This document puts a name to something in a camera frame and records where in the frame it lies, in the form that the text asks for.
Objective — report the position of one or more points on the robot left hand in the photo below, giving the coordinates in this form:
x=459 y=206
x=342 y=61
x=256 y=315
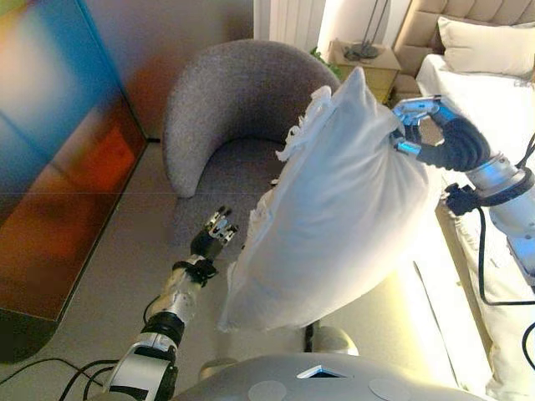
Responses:
x=209 y=244

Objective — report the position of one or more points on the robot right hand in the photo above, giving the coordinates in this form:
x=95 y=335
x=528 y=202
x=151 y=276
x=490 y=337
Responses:
x=460 y=146

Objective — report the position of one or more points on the white tasselled square cushion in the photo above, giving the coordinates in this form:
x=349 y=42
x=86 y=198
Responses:
x=334 y=209

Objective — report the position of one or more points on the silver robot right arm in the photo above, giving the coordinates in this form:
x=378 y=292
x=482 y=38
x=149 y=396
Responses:
x=514 y=217

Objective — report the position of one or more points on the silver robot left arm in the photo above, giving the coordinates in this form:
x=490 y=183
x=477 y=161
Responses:
x=175 y=301

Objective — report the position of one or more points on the white bed sheet mattress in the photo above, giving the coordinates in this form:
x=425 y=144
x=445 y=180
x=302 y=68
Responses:
x=480 y=96

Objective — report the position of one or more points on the grey fringed blanket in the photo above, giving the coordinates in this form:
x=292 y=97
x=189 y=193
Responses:
x=524 y=80

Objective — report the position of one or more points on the white bed pillow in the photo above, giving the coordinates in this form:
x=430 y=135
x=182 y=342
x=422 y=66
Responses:
x=489 y=46

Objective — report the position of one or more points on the beige bedside table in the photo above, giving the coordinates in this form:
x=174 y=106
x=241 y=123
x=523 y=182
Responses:
x=384 y=69

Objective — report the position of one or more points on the beige padded bed headboard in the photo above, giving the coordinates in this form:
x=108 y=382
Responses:
x=418 y=33

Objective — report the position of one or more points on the dark metal table lamp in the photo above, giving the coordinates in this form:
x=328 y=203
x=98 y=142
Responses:
x=363 y=51

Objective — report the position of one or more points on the grey robot torso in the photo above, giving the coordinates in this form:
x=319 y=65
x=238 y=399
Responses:
x=292 y=380

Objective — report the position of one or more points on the green potted plant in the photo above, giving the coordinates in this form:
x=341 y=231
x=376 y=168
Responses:
x=324 y=60

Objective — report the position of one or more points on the grey fabric tub armchair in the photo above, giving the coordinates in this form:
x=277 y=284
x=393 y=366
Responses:
x=234 y=83

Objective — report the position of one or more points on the glossy dark cabinet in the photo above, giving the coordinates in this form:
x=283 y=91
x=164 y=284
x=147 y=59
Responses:
x=62 y=167

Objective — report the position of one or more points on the white ribbed radiator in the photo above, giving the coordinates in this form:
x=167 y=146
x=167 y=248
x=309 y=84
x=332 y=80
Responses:
x=297 y=21

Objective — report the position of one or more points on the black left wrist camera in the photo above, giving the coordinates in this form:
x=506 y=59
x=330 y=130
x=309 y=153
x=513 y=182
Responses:
x=200 y=271

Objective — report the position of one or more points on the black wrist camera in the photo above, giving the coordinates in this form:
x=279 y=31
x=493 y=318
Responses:
x=200 y=271
x=460 y=198

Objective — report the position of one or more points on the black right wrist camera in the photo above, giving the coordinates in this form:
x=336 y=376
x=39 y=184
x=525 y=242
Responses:
x=460 y=198

